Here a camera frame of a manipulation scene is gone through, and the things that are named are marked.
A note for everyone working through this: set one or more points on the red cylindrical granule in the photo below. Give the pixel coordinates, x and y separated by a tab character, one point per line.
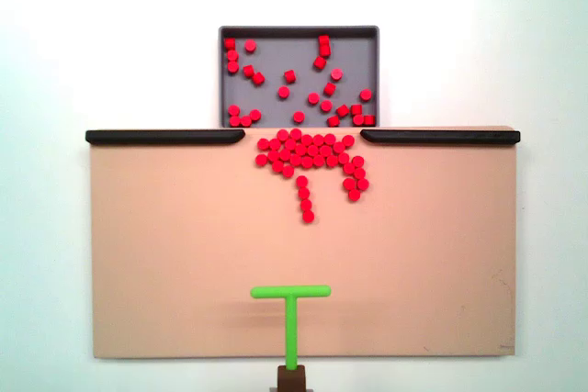
273	155
358	161
288	171
343	158
329	88
342	110
362	184
339	148
313	98
290	143
325	150
348	183
248	71
356	109
353	195
307	139
313	150
299	117
283	92
289	75
320	62
324	40
331	161
336	74
301	180
258	78
303	192
261	160
359	173
365	95
255	115
294	161
348	140
295	133
229	43
234	111
349	168
274	144
277	165
325	50
245	121
234	121
232	56
326	105
283	134
369	119
333	121
306	204
300	150
233	66
308	216
306	162
358	119
330	138
318	161
263	143
318	139
285	153
250	46

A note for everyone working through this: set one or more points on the beige flat board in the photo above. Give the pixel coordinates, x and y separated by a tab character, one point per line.
161	249

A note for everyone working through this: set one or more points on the grey rectangular tray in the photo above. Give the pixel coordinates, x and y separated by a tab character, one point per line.
275	52

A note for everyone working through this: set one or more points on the black foam rail strip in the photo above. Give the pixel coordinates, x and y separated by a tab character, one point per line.
436	137
161	137

